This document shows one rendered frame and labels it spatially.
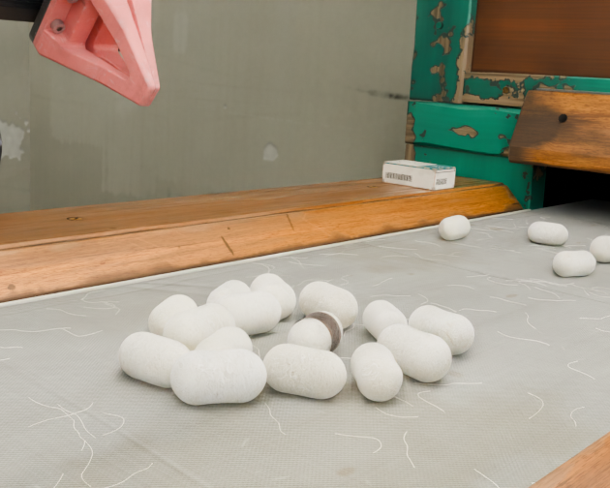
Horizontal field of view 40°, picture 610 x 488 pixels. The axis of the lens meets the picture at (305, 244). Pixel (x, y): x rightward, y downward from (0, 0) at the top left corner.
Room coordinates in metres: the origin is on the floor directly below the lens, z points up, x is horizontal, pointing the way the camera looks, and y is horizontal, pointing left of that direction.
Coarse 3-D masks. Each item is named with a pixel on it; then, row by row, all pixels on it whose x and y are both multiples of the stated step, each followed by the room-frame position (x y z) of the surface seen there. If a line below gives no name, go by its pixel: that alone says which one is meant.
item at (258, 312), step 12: (228, 300) 0.38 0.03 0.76; (240, 300) 0.38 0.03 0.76; (252, 300) 0.39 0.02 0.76; (264, 300) 0.39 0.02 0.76; (276, 300) 0.40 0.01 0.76; (240, 312) 0.38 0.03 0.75; (252, 312) 0.38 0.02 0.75; (264, 312) 0.39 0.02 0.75; (276, 312) 0.39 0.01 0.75; (240, 324) 0.38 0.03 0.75; (252, 324) 0.38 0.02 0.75; (264, 324) 0.39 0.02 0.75; (276, 324) 0.39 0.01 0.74
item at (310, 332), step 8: (328, 312) 0.37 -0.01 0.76; (304, 320) 0.36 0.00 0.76; (312, 320) 0.36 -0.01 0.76; (336, 320) 0.37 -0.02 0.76; (296, 328) 0.35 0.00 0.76; (304, 328) 0.35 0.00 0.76; (312, 328) 0.35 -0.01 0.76; (320, 328) 0.35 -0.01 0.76; (288, 336) 0.36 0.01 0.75; (296, 336) 0.35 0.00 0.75; (304, 336) 0.35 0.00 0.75; (312, 336) 0.35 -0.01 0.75; (320, 336) 0.35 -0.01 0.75; (328, 336) 0.36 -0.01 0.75; (296, 344) 0.35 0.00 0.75; (304, 344) 0.35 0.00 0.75; (312, 344) 0.35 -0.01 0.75; (320, 344) 0.35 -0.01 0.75; (328, 344) 0.35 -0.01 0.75
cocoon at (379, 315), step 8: (376, 304) 0.40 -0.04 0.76; (384, 304) 0.40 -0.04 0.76; (368, 312) 0.40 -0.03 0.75; (376, 312) 0.39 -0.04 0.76; (384, 312) 0.39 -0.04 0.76; (392, 312) 0.39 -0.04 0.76; (400, 312) 0.39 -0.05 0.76; (368, 320) 0.39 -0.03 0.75; (376, 320) 0.39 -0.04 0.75; (384, 320) 0.38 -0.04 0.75; (392, 320) 0.38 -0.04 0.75; (400, 320) 0.38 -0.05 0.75; (368, 328) 0.39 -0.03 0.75; (376, 328) 0.38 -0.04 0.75; (384, 328) 0.38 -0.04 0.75; (376, 336) 0.39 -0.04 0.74
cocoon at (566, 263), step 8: (560, 256) 0.55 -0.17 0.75; (568, 256) 0.55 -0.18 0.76; (576, 256) 0.55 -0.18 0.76; (584, 256) 0.55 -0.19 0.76; (592, 256) 0.56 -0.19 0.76; (560, 264) 0.55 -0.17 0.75; (568, 264) 0.55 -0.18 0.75; (576, 264) 0.55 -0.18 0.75; (584, 264) 0.55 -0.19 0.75; (592, 264) 0.55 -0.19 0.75; (560, 272) 0.55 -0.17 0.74; (568, 272) 0.55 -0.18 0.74; (576, 272) 0.55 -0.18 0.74; (584, 272) 0.55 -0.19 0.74
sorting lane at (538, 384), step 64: (320, 256) 0.58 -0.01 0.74; (384, 256) 0.59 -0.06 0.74; (448, 256) 0.60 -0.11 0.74; (512, 256) 0.61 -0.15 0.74; (0, 320) 0.39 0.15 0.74; (64, 320) 0.40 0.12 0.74; (128, 320) 0.40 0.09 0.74; (512, 320) 0.44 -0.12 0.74; (576, 320) 0.45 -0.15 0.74; (0, 384) 0.31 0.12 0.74; (64, 384) 0.31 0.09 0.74; (128, 384) 0.32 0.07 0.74; (448, 384) 0.34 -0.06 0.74; (512, 384) 0.34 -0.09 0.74; (576, 384) 0.35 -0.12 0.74; (0, 448) 0.26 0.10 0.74; (64, 448) 0.26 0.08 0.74; (128, 448) 0.26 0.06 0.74; (192, 448) 0.27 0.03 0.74; (256, 448) 0.27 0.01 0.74; (320, 448) 0.27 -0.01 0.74; (384, 448) 0.27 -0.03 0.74; (448, 448) 0.28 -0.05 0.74; (512, 448) 0.28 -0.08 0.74; (576, 448) 0.28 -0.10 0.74
